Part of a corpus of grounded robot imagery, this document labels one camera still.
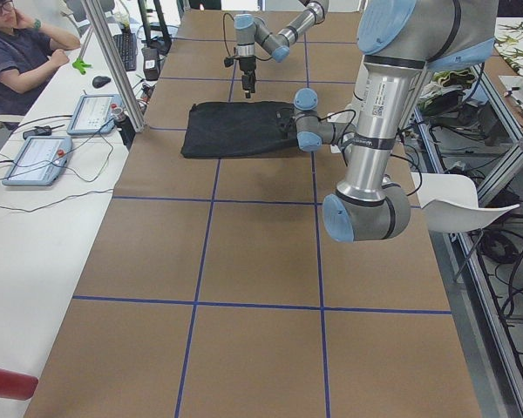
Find red bottle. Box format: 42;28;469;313
0;368;38;401

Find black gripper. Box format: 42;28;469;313
224;56;256;98
275;111;295;133

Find black keyboard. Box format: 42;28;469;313
112;32;137;71

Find upper blue teach pendant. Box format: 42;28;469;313
66;94;122;137

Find blue teach pendant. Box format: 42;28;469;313
66;94;122;137
2;136;73;186

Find black graphic t-shirt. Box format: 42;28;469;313
180;101;297;158

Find grey aluminium frame post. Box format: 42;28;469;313
81;0;145;132

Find seated person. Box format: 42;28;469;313
0;1;80;116

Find white plastic chair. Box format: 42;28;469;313
411;172;520;233

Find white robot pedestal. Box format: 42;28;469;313
327;61;368;164

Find lower blue teach pendant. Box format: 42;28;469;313
2;136;73;186

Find black water bottle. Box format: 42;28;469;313
111;103;135;150

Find black computer mouse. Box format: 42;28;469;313
92;76;112;89

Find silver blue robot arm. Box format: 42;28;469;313
294;1;499;242
224;0;329;98

